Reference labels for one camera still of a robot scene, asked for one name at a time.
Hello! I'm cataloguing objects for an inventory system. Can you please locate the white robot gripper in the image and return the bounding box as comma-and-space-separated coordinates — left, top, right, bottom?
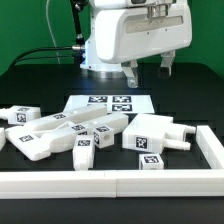
95, 4, 192, 88

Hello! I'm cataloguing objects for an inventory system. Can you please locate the white chair seat block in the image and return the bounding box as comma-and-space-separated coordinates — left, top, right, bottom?
122, 114, 196, 154

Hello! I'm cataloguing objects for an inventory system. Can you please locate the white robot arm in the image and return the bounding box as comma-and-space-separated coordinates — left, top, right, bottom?
70, 0, 192, 88

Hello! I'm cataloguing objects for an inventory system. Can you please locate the long white chair side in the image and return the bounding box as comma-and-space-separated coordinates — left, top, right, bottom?
5, 113, 128, 161

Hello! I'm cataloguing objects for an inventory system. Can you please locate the white cube with hole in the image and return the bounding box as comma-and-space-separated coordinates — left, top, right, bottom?
93, 125, 114, 149

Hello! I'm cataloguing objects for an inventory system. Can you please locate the small white tagged cube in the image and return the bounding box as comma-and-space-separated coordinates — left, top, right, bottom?
139, 154, 164, 170

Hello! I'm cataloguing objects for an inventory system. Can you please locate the white piece at left edge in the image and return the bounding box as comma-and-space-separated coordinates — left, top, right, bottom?
0, 128, 6, 151

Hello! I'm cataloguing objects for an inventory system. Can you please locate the white marker base plate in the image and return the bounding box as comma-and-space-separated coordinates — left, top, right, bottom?
64, 95, 155, 114

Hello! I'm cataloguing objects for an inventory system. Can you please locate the thin white cable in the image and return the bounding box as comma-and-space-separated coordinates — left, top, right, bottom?
45, 0, 62, 65

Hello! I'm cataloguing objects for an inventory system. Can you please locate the white U-shaped border frame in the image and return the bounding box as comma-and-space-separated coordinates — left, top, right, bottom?
0, 125, 224, 200

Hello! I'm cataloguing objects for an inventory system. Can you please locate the black cable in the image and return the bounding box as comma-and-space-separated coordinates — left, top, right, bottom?
7, 45, 86, 71

